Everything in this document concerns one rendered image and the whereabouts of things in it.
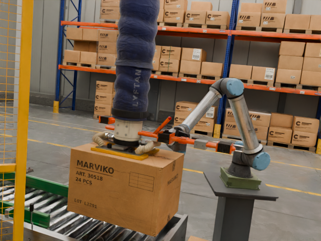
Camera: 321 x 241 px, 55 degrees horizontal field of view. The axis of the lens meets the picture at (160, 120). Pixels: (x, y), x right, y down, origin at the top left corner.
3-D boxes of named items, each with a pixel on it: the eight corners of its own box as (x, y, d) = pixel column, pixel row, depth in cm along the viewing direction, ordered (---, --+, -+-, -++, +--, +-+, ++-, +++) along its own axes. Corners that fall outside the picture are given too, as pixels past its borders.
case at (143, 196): (66, 210, 192) (70, 147, 187) (101, 191, 229) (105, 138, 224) (155, 237, 171) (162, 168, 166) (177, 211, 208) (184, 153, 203)
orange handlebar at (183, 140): (88, 127, 198) (89, 122, 198) (111, 122, 227) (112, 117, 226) (234, 153, 168) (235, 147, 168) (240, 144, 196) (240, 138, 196)
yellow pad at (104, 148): (90, 150, 186) (90, 142, 185) (99, 147, 195) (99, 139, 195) (141, 160, 175) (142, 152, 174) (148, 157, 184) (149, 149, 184)
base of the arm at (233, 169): (225, 168, 267) (227, 157, 265) (247, 171, 267) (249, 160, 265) (230, 175, 248) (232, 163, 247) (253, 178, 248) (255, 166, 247)
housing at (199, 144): (193, 147, 176) (194, 140, 175) (196, 146, 182) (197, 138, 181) (205, 150, 173) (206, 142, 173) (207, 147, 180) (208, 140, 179)
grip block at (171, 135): (155, 142, 181) (156, 132, 181) (161, 139, 191) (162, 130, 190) (169, 144, 179) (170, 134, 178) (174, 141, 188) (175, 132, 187)
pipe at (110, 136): (92, 144, 187) (93, 134, 187) (112, 137, 211) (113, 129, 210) (144, 154, 176) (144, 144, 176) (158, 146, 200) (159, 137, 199)
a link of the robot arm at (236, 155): (243, 159, 266) (247, 139, 263) (255, 165, 250) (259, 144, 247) (228, 158, 260) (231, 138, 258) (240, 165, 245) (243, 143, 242)
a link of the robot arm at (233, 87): (260, 159, 250) (231, 73, 227) (274, 166, 234) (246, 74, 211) (244, 168, 247) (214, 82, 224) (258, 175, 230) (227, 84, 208)
